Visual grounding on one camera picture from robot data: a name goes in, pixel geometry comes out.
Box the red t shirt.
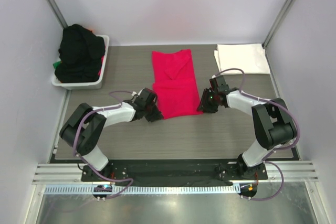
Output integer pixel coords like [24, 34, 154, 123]
[152, 49, 202, 119]

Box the white perforated plastic basket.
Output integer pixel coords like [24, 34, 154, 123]
[51, 35, 110, 90]

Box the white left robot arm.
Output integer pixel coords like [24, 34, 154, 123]
[59, 88, 163, 182]

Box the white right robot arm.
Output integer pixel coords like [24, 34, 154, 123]
[197, 75, 299, 180]

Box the folded white t shirt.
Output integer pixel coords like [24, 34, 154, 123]
[214, 44, 270, 74]

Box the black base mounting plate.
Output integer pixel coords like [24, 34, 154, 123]
[81, 158, 268, 183]

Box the black t shirt pile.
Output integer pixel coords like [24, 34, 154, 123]
[55, 24, 105, 83]

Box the green garment in basket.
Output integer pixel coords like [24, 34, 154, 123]
[52, 61, 61, 69]

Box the white slotted cable duct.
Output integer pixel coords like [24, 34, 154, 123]
[44, 184, 240, 195]

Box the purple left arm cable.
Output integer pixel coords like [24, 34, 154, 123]
[72, 90, 137, 200]

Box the aluminium frame rail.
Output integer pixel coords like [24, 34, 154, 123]
[32, 161, 319, 185]

